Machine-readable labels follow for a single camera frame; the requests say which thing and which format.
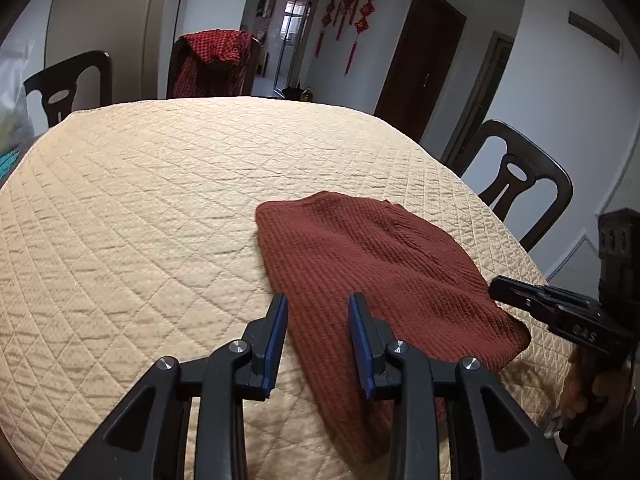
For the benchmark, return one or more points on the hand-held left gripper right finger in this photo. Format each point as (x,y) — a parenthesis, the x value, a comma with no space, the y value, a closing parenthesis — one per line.
(361,345)

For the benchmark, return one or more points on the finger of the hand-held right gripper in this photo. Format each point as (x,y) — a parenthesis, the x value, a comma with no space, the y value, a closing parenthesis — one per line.
(520,300)

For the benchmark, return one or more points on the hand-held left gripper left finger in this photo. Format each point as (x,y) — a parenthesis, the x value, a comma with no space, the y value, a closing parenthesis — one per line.
(276,340)

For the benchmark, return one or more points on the rust red knitted sweater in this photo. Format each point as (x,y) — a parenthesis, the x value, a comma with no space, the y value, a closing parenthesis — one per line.
(380,280)

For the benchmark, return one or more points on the person's right hand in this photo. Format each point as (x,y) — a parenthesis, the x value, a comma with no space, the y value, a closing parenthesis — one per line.
(602,390)

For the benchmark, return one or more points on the dark wooden chair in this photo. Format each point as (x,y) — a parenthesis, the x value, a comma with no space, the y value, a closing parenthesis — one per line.
(176,55)
(490,142)
(75,67)

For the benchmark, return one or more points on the beige quilted blanket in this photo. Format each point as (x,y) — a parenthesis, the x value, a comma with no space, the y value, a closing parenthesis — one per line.
(150,210)

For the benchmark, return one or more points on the grey framed door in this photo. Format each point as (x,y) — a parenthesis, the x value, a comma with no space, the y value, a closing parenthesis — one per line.
(480,100)

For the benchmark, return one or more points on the dark pot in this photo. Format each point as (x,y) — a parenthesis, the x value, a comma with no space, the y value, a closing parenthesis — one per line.
(291,94)

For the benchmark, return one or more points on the yellow oil bottle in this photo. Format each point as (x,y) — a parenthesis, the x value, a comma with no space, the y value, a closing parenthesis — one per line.
(307,95)

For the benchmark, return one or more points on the dark brown wooden door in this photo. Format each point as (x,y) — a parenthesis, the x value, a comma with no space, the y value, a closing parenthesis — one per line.
(420,60)

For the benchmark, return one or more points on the red checked garment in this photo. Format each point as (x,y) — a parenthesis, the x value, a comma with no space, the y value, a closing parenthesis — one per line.
(210,65)

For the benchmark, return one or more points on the glass door in doorway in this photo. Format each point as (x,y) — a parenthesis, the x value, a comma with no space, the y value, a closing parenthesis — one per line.
(290,30)

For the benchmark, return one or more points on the teal openwork trivet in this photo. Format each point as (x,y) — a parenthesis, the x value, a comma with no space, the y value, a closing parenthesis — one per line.
(7,162)

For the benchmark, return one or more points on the long red knot decoration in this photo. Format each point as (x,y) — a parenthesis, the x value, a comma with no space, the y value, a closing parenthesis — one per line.
(367,10)

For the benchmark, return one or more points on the small red knot decoration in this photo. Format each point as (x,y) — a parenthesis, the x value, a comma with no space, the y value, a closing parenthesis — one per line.
(327,10)

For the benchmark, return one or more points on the red diamond knot decoration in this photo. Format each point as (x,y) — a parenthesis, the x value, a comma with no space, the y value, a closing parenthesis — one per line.
(348,0)

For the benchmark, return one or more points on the translucent plastic bag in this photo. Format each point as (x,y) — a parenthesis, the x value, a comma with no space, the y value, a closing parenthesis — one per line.
(12,105)

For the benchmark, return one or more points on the tall grey cabinet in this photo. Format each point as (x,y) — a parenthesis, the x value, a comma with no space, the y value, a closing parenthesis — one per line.
(115,5)

